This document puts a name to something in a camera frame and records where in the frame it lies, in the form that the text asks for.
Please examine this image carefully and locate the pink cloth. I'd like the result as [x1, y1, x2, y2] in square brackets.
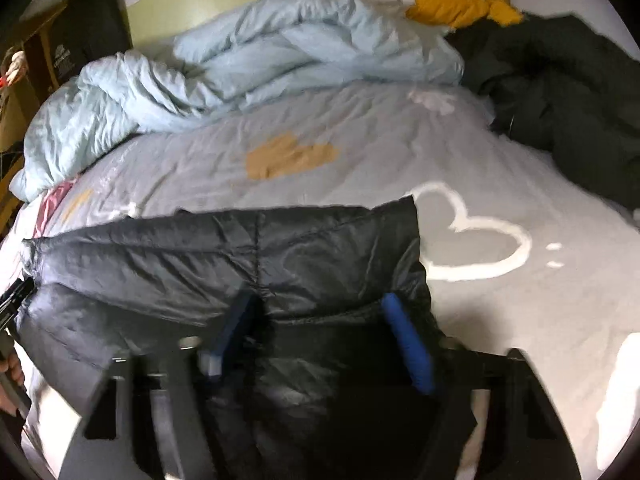
[32, 182, 76, 238]

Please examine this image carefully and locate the light blue duvet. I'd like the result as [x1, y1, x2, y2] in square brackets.
[9, 0, 466, 201]

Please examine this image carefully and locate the plush toy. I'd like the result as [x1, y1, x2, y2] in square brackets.
[2, 50, 26, 86]

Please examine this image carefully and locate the dark green coat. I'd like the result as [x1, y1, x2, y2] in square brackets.
[445, 14, 640, 211]

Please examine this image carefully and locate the yellow pillow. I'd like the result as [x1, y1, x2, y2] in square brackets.
[407, 0, 523, 28]

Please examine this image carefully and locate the brown cardboard box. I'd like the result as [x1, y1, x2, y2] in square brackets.
[0, 85, 38, 156]

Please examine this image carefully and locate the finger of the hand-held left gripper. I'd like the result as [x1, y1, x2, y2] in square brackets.
[0, 279, 36, 333]

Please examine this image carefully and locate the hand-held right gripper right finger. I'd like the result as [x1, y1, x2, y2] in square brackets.
[381, 294, 583, 480]

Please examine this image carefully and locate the person's left hand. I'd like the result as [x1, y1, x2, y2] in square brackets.
[0, 351, 26, 386]

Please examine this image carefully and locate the black hanging bag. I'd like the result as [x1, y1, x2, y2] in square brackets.
[47, 0, 133, 91]

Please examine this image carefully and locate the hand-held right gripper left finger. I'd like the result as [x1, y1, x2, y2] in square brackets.
[57, 292, 256, 480]

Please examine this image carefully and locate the black puffer jacket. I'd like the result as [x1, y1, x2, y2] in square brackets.
[15, 195, 478, 480]

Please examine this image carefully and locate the grey heart-print bed sheet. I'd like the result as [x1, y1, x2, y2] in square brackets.
[0, 82, 640, 480]

